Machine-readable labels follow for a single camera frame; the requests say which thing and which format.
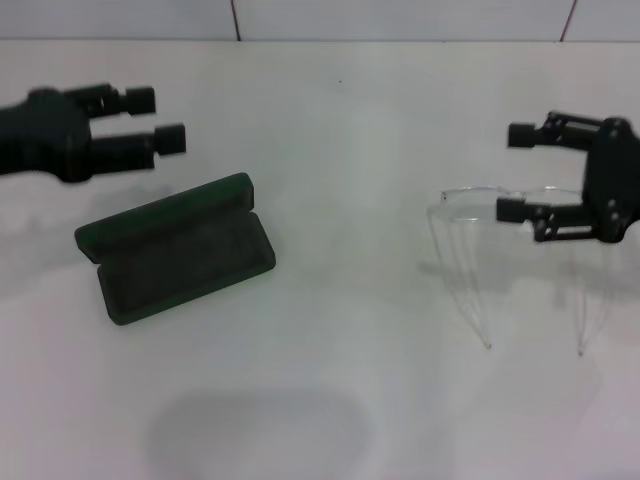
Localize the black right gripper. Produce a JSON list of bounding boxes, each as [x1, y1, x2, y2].
[[495, 111, 640, 246]]

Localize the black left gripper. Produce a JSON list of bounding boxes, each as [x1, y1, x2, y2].
[[0, 83, 188, 185]]

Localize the clear white glasses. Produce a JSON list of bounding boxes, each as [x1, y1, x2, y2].
[[426, 183, 617, 358]]

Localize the green glasses case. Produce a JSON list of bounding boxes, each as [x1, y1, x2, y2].
[[74, 171, 278, 328]]

